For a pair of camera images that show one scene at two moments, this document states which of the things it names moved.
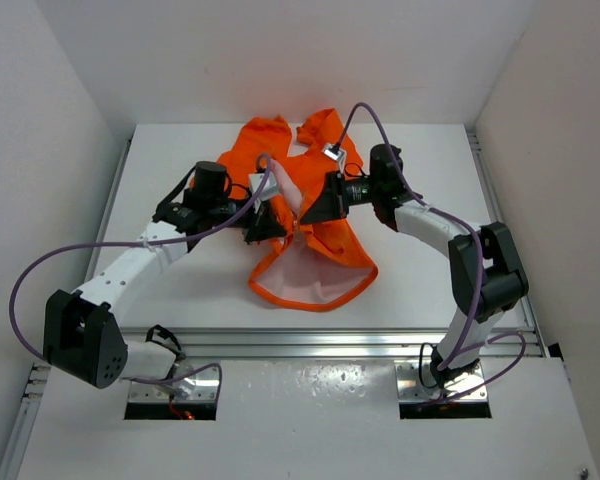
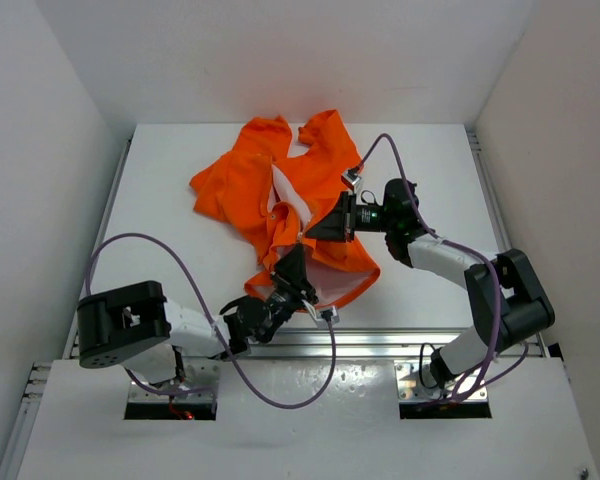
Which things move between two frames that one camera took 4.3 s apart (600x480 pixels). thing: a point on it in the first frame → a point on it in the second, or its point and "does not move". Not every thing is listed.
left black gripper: (261, 226) → (293, 268)
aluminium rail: (321, 343) does not move
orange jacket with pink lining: (313, 266) does not move
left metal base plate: (194, 381) does not move
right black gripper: (333, 201) → (340, 224)
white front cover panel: (314, 420) does not move
